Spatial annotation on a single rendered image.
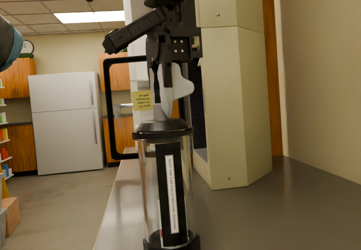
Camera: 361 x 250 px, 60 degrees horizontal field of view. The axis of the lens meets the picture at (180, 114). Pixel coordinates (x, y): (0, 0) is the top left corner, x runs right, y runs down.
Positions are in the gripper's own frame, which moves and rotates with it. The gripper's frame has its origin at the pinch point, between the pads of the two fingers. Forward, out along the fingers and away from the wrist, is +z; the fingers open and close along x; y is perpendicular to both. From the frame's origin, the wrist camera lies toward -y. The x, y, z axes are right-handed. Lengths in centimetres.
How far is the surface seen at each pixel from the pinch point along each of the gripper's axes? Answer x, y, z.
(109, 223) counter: 20.4, -7.9, 25.8
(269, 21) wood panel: 55, 69, -31
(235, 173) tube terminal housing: 26.6, 30.1, 21.5
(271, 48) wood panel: 55, 68, -19
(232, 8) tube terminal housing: 26.0, 32.5, -26.2
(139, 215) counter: 21.4, -0.6, 25.8
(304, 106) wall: 40, 71, 5
